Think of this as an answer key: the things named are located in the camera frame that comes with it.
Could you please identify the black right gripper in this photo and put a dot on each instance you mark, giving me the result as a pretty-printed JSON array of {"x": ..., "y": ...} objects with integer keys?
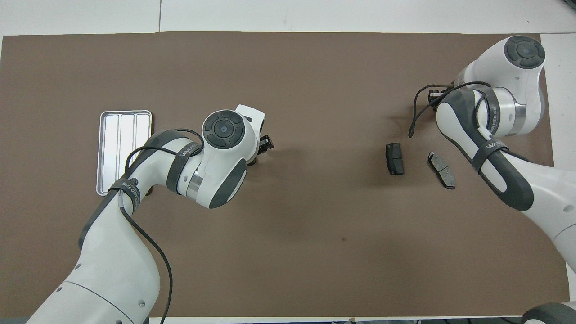
[{"x": 434, "y": 95}]

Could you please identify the small rectangular brake pad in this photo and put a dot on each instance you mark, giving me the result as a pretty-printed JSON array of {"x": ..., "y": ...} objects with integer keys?
[{"x": 394, "y": 158}]

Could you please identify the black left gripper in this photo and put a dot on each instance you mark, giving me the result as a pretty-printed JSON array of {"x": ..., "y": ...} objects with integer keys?
[{"x": 265, "y": 144}]

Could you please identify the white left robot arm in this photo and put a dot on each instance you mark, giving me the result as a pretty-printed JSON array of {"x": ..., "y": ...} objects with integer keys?
[{"x": 117, "y": 252}]

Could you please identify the long grey brake pad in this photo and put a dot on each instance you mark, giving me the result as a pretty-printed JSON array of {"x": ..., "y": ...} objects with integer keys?
[{"x": 442, "y": 170}]

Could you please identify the silver ribbed metal tray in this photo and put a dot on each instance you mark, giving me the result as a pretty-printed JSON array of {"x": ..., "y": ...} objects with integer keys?
[{"x": 117, "y": 135}]

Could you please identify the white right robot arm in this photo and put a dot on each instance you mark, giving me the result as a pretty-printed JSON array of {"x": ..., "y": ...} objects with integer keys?
[{"x": 517, "y": 112}]

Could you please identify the brown table mat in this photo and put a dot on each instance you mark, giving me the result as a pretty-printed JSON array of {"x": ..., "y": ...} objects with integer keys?
[{"x": 315, "y": 225}]

